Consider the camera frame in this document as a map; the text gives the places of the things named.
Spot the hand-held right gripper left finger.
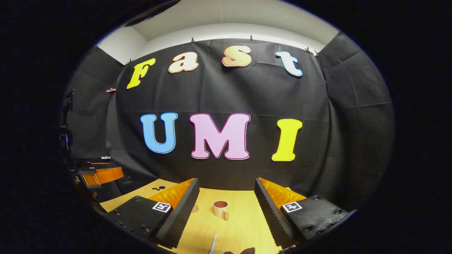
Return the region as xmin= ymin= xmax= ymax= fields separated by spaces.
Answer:
xmin=105 ymin=177 xmax=200 ymax=249

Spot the black backdrop cloth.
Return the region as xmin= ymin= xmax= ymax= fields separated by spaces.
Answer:
xmin=62 ymin=32 xmax=395 ymax=212

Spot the wooden desktop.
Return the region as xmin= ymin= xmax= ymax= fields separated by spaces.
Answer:
xmin=100 ymin=178 xmax=308 ymax=254

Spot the beige cup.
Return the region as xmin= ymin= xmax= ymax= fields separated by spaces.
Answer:
xmin=212 ymin=200 xmax=229 ymax=221

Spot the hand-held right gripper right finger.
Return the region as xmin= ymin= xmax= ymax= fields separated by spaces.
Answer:
xmin=254 ymin=177 xmax=350 ymax=249

